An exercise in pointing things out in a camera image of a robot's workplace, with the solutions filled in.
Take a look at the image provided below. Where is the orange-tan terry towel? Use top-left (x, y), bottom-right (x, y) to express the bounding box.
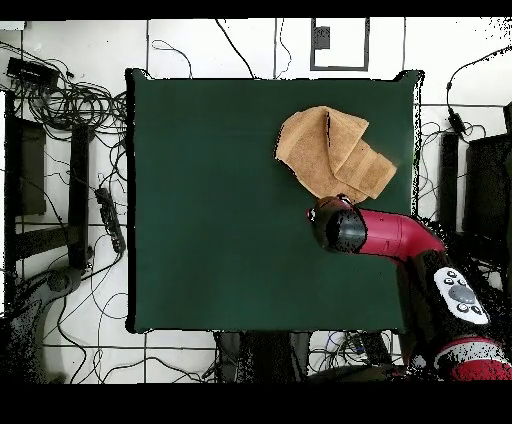
top-left (274, 105), bottom-right (398, 205)

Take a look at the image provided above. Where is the dark green table cloth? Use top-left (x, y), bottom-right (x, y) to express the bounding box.
top-left (124, 66), bottom-right (425, 336)

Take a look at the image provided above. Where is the black power strip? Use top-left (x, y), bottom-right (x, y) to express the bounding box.
top-left (357, 331), bottom-right (395, 366)
top-left (94, 186), bottom-right (127, 255)

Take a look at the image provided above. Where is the grey floor outlet box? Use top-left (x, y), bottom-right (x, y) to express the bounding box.
top-left (312, 25), bottom-right (332, 50)

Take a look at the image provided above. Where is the grey wheeled base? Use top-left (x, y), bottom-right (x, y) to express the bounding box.
top-left (7, 265), bottom-right (85, 383)

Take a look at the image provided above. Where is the black electronics box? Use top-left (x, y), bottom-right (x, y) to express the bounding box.
top-left (5, 56), bottom-right (61, 87)

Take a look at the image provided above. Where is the grey floor hatch frame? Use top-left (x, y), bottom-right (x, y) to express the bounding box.
top-left (309, 17), bottom-right (370, 72)

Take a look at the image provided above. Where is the long black cable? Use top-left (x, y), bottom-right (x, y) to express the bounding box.
top-left (213, 18), bottom-right (257, 80)

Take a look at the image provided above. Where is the black cable with adapter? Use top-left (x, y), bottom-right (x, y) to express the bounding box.
top-left (445, 41), bottom-right (512, 137)

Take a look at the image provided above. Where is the black metal stand frame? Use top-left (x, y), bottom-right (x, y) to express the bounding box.
top-left (3, 90), bottom-right (95, 281)
top-left (437, 102), bottom-right (512, 265)

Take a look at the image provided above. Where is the thin black cable loop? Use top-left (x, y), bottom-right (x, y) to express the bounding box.
top-left (150, 38), bottom-right (194, 80)

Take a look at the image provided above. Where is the black cable tangle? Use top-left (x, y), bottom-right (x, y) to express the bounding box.
top-left (0, 39), bottom-right (129, 137)

